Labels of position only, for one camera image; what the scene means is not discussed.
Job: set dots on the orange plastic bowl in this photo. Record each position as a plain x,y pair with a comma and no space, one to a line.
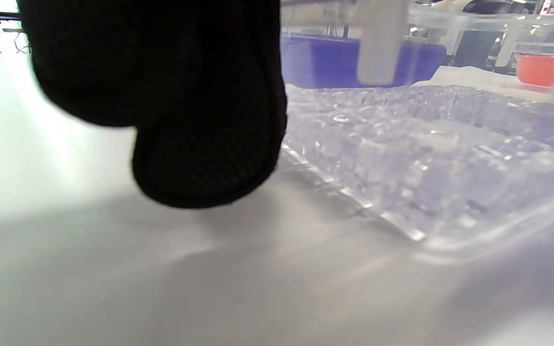
541,69

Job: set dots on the pile of ice cubes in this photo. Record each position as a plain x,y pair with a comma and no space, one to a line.
426,144

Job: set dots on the clear container with blue latches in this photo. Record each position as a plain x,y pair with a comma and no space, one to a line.
325,62

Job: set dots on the person's left hand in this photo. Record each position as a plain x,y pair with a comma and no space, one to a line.
161,72

